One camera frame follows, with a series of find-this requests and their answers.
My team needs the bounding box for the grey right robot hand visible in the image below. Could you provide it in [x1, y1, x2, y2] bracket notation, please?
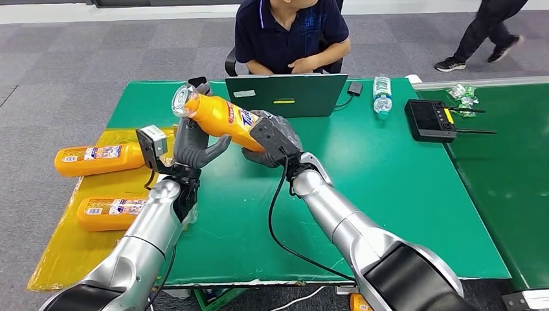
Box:
[241, 110, 304, 169]

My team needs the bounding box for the orange detergent bottle clear cap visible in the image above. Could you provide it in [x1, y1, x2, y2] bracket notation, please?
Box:
[171, 85, 266, 153]
[76, 196, 199, 233]
[54, 144, 147, 178]
[350, 293, 372, 311]

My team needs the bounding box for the yellow plastic sheet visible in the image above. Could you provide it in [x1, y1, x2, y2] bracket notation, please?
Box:
[26, 126, 198, 293]

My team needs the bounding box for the clear plastic water bottle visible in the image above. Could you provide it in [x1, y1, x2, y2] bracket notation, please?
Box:
[372, 74, 392, 121]

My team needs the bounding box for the standing person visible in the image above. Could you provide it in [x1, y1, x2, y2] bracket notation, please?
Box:
[434, 0, 529, 73]

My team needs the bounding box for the seated person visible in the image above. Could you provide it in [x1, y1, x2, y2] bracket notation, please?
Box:
[234, 0, 352, 76]

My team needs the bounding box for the green metal table frame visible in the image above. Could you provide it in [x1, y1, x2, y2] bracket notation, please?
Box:
[193, 287, 250, 311]

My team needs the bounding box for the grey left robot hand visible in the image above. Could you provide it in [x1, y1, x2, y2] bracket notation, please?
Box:
[174, 81, 232, 170]

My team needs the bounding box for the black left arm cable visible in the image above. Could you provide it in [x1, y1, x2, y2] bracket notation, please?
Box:
[143, 169, 177, 311]

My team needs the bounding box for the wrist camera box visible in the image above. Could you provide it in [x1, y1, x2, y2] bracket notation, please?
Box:
[249, 117, 289, 156]
[135, 124, 169, 172]

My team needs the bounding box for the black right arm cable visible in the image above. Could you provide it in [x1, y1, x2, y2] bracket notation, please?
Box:
[267, 148, 357, 283]

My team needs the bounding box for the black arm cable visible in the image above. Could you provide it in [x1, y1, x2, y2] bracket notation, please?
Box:
[143, 169, 177, 311]
[267, 148, 357, 283]

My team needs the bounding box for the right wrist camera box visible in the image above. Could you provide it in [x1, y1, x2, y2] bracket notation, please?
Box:
[249, 117, 289, 156]

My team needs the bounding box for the white floor cable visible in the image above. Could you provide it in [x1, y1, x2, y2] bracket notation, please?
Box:
[269, 285, 329, 311]

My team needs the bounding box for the dark green laptop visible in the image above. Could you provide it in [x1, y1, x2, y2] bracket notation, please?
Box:
[224, 73, 349, 120]

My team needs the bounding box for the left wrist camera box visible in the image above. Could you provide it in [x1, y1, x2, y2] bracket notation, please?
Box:
[135, 124, 169, 172]

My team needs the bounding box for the black controller with antennas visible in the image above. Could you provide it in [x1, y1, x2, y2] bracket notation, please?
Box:
[403, 98, 499, 143]

